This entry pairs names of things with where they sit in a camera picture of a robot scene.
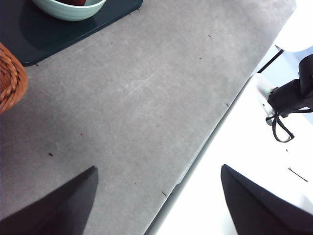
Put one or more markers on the dark purple plum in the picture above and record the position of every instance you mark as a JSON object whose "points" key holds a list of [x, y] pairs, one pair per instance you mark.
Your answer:
{"points": [[73, 2]]}

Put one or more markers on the mint green bowl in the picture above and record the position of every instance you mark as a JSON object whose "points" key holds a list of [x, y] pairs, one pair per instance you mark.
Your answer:
{"points": [[71, 12]]}

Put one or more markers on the dark teal rectangular tray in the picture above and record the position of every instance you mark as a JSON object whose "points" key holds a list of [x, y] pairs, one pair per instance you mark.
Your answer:
{"points": [[36, 44]]}

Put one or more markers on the black hairpin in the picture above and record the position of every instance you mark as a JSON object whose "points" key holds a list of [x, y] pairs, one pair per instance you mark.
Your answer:
{"points": [[297, 174]]}

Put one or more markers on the brown wicker basket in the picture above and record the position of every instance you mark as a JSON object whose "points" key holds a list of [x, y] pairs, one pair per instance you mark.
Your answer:
{"points": [[9, 80]]}

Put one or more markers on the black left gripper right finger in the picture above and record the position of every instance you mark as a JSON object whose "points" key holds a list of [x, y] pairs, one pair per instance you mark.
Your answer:
{"points": [[264, 215]]}

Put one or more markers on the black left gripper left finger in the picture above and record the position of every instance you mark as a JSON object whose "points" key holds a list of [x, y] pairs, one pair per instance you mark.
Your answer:
{"points": [[49, 215]]}

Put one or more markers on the thin black metal leg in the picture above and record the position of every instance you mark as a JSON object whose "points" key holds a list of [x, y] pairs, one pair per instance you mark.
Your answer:
{"points": [[271, 61]]}

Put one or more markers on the white seat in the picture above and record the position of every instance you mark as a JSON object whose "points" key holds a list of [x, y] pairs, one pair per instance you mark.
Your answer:
{"points": [[298, 47]]}

